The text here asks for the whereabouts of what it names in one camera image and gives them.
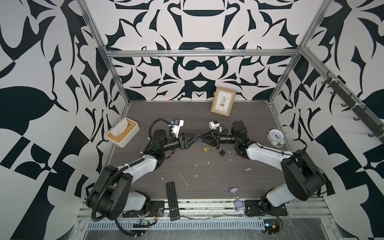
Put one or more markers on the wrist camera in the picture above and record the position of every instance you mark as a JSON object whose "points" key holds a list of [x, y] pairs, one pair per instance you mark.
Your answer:
{"points": [[175, 127], [215, 125]]}

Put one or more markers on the right circuit board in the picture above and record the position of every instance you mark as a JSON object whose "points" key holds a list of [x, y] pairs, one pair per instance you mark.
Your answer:
{"points": [[273, 228]]}

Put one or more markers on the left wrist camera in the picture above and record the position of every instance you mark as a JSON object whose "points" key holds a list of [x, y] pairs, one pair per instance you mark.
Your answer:
{"points": [[175, 127]]}

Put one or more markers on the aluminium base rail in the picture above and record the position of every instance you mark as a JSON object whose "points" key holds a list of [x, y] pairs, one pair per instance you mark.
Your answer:
{"points": [[222, 208]]}

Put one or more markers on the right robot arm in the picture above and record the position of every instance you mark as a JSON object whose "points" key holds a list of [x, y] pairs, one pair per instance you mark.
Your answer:
{"points": [[302, 177]]}

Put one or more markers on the wall hook rail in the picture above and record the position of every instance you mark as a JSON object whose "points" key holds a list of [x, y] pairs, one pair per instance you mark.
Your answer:
{"points": [[352, 102]]}

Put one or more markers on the white alarm clock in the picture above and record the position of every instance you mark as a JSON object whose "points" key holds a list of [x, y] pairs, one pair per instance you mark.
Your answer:
{"points": [[276, 137]]}

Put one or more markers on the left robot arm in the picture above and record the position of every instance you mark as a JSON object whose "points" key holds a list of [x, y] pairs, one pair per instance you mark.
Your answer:
{"points": [[111, 195]]}

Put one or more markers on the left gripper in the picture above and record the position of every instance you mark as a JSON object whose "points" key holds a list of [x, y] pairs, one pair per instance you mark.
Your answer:
{"points": [[186, 135]]}

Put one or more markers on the circuit board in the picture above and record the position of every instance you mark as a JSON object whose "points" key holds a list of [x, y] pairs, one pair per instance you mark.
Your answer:
{"points": [[144, 223], [273, 228]]}

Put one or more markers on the black remote control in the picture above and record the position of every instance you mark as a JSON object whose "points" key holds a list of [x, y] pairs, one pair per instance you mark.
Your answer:
{"points": [[174, 212]]}

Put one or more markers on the left circuit board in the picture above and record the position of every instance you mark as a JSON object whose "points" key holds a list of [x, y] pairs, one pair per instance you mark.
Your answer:
{"points": [[144, 223]]}

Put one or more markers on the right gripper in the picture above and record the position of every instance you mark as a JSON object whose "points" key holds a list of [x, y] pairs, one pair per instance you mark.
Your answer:
{"points": [[217, 138]]}

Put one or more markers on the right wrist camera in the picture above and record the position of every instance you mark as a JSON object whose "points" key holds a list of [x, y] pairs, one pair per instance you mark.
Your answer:
{"points": [[215, 125]]}

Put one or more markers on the purple hourglass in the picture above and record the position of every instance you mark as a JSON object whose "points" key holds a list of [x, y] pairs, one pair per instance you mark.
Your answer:
{"points": [[239, 204]]}

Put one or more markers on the wooden picture frame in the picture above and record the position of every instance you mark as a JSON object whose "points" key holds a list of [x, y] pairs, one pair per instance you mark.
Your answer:
{"points": [[223, 101]]}

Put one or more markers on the white cable duct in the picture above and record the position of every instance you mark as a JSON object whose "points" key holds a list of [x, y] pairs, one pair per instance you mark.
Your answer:
{"points": [[206, 224]]}

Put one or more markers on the brass padlock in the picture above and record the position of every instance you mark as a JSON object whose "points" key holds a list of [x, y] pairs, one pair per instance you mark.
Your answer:
{"points": [[206, 148]]}

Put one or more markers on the black padlock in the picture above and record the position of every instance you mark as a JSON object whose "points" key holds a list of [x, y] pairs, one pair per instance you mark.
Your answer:
{"points": [[221, 152]]}

